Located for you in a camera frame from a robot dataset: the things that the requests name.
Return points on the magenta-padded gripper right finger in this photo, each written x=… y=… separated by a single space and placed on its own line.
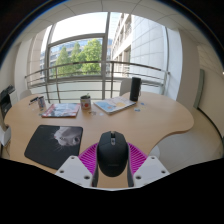
x=151 y=170

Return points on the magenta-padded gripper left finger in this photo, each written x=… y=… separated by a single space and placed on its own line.
x=71 y=170

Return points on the black computer mouse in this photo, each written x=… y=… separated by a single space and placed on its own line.
x=112 y=155

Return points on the black cat-print mouse pad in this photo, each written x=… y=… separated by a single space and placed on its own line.
x=46 y=145

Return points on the red magazine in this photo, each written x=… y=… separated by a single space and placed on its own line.
x=61 y=110

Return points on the white chair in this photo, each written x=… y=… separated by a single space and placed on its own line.
x=25 y=94
x=124 y=86
x=4 y=136

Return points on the blue and white magazine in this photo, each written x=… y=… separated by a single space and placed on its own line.
x=113 y=105

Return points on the blue marker pen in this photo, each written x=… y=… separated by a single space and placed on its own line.
x=33 y=99

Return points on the black cylindrical speaker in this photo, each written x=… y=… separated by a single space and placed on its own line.
x=135 y=89

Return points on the black printer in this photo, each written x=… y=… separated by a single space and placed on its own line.
x=6 y=100

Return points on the metal balcony railing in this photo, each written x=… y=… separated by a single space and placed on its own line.
x=83 y=63

